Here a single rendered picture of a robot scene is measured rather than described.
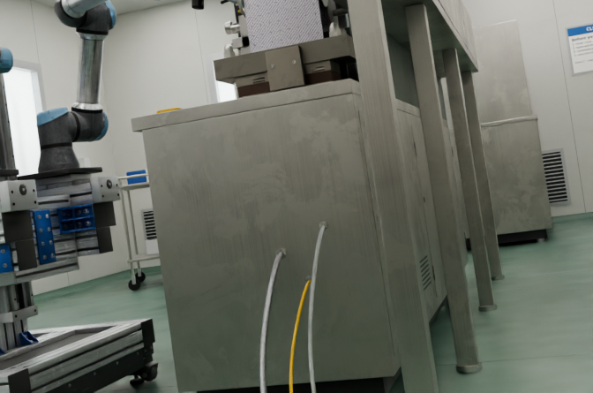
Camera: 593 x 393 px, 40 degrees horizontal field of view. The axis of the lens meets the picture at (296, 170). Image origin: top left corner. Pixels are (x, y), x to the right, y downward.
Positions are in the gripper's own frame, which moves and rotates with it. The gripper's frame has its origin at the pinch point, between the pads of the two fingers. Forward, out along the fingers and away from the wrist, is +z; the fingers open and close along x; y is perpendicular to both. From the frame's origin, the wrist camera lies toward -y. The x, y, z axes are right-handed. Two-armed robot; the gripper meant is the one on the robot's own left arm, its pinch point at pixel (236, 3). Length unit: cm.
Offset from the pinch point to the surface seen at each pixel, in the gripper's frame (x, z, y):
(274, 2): -8.4, 14.4, 6.7
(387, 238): -85, 89, -22
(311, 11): -8.4, 26.1, 10.2
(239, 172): -34, 40, -38
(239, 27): -0.3, 5.2, -6.1
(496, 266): 202, 120, -53
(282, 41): -8.4, 23.1, -2.3
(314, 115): -34, 50, -14
